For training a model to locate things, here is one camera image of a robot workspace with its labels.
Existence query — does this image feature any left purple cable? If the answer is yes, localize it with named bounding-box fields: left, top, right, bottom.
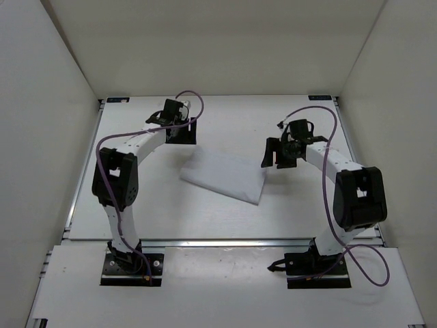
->
left=95, top=90, right=205, bottom=286

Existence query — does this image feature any blue corner label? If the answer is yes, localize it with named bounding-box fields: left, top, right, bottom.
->
left=106, top=97, right=130, bottom=103
left=308, top=95, right=332, bottom=101

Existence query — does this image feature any left blue corner label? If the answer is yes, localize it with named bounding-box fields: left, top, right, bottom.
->
left=106, top=97, right=130, bottom=103

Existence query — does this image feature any right blue corner label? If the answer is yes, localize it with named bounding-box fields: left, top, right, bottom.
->
left=308, top=95, right=332, bottom=101

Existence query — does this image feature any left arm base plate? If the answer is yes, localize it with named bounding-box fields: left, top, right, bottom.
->
left=100, top=250, right=165, bottom=287

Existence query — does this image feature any aluminium table rail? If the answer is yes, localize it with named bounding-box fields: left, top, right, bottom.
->
left=141, top=238, right=311, bottom=247

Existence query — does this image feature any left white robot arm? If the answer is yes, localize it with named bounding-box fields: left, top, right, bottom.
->
left=91, top=99, right=197, bottom=272

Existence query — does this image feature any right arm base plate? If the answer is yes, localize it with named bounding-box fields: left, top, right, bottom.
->
left=268, top=247, right=352, bottom=290

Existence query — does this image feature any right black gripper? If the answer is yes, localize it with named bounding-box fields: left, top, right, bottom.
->
left=262, top=138, right=300, bottom=169

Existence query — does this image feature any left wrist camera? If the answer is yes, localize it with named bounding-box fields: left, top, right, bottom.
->
left=179, top=100, right=191, bottom=120

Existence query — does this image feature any white skirt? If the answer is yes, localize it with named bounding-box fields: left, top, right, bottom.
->
left=180, top=146, right=266, bottom=205

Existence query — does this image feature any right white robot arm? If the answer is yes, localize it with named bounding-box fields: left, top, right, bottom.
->
left=261, top=119, right=387, bottom=274

